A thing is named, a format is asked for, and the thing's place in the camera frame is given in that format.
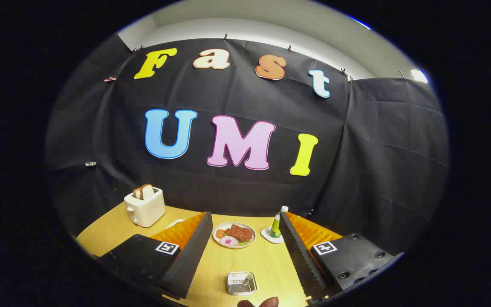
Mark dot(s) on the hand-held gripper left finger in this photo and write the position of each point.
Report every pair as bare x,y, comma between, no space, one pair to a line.
188,260

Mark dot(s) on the white oval food plate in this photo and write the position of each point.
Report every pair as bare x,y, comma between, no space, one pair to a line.
234,224

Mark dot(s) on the toast bread slice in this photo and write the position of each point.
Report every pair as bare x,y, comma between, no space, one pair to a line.
147,191
137,194

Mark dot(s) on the cream white toaster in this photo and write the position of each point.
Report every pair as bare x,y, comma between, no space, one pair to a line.
147,211

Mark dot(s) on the pink ham slice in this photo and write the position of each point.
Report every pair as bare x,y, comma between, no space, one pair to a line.
228,241

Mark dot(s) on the green lettuce leaf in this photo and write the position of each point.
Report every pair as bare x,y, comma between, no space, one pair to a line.
244,243

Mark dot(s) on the white square coaster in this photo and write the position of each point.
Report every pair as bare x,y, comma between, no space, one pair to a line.
267,235

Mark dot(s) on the white divided snack tray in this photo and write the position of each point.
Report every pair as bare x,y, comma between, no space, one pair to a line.
175,222

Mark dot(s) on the brown meat piece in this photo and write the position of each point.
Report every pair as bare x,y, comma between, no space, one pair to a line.
239,233

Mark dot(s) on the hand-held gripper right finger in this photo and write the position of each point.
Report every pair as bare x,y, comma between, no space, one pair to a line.
298,256

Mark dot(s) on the black backdrop cloth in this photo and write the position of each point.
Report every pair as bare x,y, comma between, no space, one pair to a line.
237,94

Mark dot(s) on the green label bottle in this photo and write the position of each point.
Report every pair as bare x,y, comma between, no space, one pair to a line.
275,228

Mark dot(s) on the orange tomato slice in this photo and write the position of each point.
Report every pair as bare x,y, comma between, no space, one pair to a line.
220,233

